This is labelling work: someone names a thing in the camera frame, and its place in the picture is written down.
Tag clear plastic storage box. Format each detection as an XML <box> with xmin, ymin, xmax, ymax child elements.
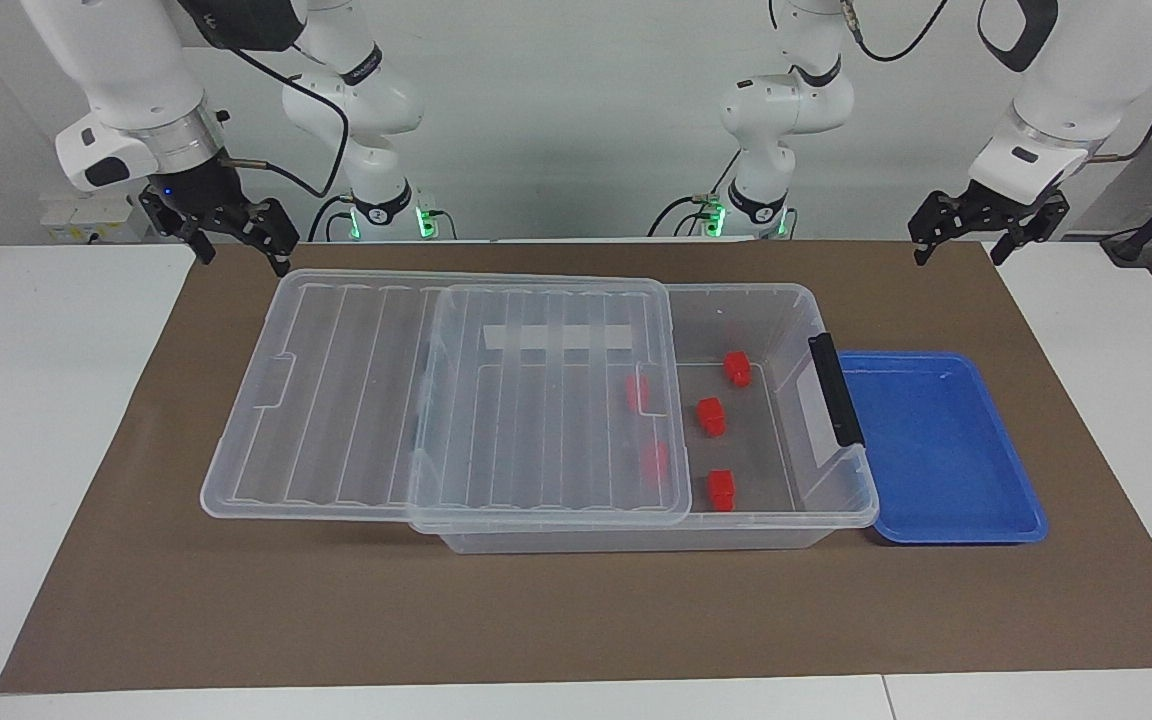
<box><xmin>406</xmin><ymin>282</ymin><xmax>880</xmax><ymax>555</ymax></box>

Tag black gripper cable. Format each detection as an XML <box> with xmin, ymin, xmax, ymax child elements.
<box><xmin>841</xmin><ymin>0</ymin><xmax>1152</xmax><ymax>163</ymax></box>
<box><xmin>176</xmin><ymin>0</ymin><xmax>352</xmax><ymax>199</ymax></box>

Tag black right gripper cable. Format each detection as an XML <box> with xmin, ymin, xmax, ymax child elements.
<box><xmin>176</xmin><ymin>0</ymin><xmax>352</xmax><ymax>199</ymax></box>

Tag clear ribbed box lid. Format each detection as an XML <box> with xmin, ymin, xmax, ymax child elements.
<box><xmin>199</xmin><ymin>268</ymin><xmax>694</xmax><ymax>532</ymax></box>

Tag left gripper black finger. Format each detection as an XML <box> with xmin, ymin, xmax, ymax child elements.
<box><xmin>910</xmin><ymin>192</ymin><xmax>950</xmax><ymax>268</ymax></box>
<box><xmin>990</xmin><ymin>197</ymin><xmax>1072</xmax><ymax>268</ymax></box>

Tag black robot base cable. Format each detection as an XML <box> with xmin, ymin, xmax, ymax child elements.
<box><xmin>308</xmin><ymin>193</ymin><xmax>355</xmax><ymax>243</ymax></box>
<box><xmin>648</xmin><ymin>150</ymin><xmax>742</xmax><ymax>239</ymax></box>

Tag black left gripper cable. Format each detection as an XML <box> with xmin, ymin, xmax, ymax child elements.
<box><xmin>841</xmin><ymin>0</ymin><xmax>1152</xmax><ymax>163</ymax></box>

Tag black box latch handle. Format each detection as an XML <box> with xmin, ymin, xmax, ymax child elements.
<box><xmin>808</xmin><ymin>333</ymin><xmax>866</xmax><ymax>448</ymax></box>

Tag blue plastic tray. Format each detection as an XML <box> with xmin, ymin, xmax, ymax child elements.
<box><xmin>834</xmin><ymin>350</ymin><xmax>1050</xmax><ymax>546</ymax></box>

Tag brown table mat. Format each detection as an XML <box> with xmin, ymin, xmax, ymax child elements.
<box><xmin>0</xmin><ymin>240</ymin><xmax>1152</xmax><ymax>694</ymax></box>

